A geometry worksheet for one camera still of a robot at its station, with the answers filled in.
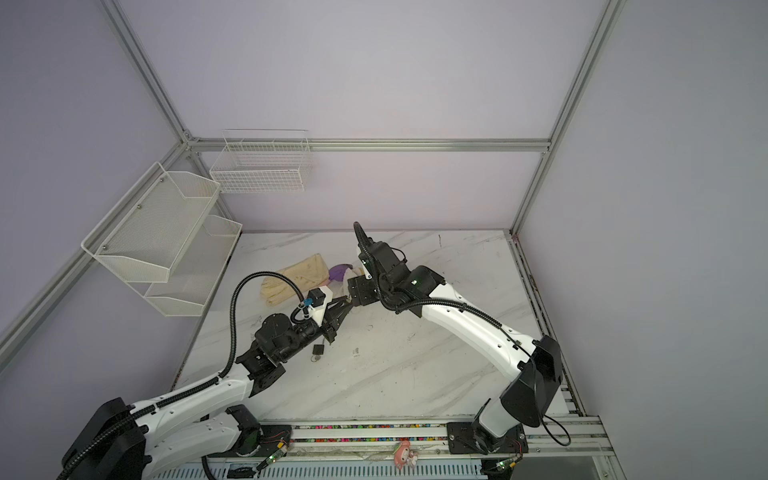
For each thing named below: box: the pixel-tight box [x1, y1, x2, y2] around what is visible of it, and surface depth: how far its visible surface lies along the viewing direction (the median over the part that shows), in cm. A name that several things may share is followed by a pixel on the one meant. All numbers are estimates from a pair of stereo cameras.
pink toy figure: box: [394, 440, 419, 470], surface depth 71 cm
